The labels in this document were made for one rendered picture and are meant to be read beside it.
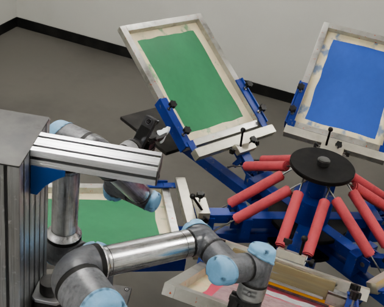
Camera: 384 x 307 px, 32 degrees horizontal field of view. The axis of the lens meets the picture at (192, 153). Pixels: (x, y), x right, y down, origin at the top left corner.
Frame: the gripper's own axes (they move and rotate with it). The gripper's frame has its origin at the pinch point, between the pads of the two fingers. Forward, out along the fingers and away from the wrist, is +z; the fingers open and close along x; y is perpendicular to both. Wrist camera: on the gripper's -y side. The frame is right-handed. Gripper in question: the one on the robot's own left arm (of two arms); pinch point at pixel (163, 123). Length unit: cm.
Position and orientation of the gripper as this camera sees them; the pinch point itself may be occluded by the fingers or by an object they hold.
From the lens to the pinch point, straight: 252.1
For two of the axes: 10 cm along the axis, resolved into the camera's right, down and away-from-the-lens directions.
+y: -2.5, 7.9, 5.7
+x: 8.3, 4.7, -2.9
